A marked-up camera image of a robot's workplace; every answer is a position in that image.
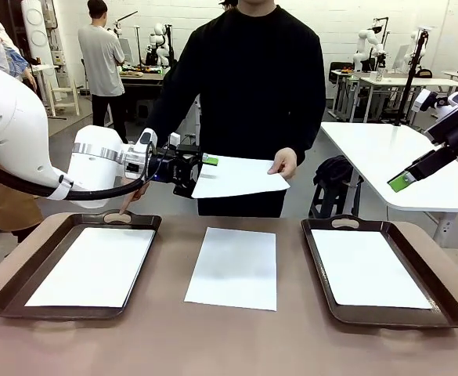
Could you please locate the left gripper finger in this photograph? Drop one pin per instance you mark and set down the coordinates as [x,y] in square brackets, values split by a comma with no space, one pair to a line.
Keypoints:
[211,160]
[183,188]

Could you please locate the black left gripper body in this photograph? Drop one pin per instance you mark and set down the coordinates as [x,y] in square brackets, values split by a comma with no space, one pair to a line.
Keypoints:
[179,164]

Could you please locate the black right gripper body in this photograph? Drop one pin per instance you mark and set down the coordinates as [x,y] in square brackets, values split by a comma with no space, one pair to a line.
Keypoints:
[451,131]

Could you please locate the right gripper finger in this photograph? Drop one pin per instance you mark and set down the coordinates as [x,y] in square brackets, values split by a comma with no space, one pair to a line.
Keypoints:
[428,160]
[424,170]

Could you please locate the white A4 paper sheet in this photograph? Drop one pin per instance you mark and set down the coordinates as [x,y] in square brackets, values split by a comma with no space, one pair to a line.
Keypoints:
[244,176]
[232,270]
[91,266]
[369,270]

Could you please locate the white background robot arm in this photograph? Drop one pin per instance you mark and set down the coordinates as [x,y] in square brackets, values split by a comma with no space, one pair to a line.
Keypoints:
[414,39]
[363,43]

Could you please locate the person's left forearm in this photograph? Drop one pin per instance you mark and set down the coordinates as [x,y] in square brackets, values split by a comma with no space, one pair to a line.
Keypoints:
[311,141]

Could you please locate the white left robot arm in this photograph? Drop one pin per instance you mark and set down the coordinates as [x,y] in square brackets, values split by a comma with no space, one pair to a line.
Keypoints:
[5,117]

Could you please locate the person's right hand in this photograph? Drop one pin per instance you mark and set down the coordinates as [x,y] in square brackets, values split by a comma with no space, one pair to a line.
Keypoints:
[127,207]

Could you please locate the person's left hand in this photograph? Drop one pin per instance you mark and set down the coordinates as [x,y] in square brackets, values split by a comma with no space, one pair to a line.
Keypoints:
[285,164]

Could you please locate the large white table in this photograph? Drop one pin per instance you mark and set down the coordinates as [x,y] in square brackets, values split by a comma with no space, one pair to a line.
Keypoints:
[369,156]

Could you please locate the black tripod pole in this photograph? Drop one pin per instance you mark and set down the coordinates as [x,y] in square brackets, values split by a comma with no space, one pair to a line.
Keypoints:
[409,86]

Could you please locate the long white desk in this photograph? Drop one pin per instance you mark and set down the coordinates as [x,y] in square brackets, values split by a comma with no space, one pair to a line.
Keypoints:
[408,81]

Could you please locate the white-backed monitor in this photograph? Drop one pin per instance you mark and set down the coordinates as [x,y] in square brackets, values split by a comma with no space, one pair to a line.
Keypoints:
[401,56]

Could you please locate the black workbench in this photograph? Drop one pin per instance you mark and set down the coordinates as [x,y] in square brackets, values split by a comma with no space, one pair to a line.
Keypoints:
[142,82]

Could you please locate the white patterned cup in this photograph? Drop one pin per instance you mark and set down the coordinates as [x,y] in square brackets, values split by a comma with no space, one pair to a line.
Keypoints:
[379,76]

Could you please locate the person's black sweater torso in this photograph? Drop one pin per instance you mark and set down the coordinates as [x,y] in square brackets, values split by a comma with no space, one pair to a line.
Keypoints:
[252,78]

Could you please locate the black step stool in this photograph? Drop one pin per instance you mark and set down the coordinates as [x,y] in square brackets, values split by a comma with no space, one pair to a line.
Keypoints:
[330,199]

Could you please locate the person in grey shirt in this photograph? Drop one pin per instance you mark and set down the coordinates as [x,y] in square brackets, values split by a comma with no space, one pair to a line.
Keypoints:
[101,58]

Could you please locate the white humanoid robot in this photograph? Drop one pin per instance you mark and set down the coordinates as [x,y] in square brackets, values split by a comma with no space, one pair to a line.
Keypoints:
[159,31]

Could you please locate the dark brown plastic tray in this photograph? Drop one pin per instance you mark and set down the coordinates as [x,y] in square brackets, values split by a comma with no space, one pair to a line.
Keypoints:
[318,282]
[37,250]

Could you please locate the dark-haired background person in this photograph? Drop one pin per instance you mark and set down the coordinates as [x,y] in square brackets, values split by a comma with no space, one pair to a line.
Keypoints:
[228,2]

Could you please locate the white tower air conditioner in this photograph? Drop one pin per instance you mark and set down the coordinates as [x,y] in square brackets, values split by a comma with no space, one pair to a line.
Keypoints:
[37,23]

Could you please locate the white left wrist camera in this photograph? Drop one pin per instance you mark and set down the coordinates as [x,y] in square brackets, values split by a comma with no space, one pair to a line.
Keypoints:
[174,139]

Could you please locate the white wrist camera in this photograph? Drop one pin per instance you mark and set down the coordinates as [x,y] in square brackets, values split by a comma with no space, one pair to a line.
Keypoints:
[420,100]
[174,139]

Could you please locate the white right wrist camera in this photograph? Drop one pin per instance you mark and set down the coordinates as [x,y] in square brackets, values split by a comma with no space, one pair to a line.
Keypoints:
[420,100]

